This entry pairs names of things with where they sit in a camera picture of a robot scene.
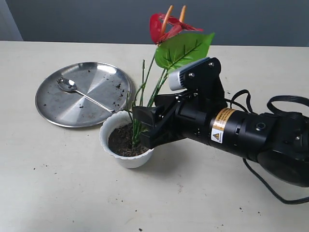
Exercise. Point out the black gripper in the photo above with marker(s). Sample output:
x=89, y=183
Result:
x=182, y=115

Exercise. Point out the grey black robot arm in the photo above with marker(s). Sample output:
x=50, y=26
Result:
x=279, y=144

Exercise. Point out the silver metal spoon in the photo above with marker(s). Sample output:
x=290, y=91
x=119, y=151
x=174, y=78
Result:
x=69, y=85

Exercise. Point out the white scalloped flower pot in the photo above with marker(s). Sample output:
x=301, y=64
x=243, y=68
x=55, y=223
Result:
x=116, y=139

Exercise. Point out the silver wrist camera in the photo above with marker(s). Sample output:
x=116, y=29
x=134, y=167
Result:
x=197, y=75

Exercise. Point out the red artificial anthurium flower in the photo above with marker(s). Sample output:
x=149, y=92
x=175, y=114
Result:
x=177, y=44

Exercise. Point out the round stainless steel plate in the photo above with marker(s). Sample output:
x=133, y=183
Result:
x=105, y=83

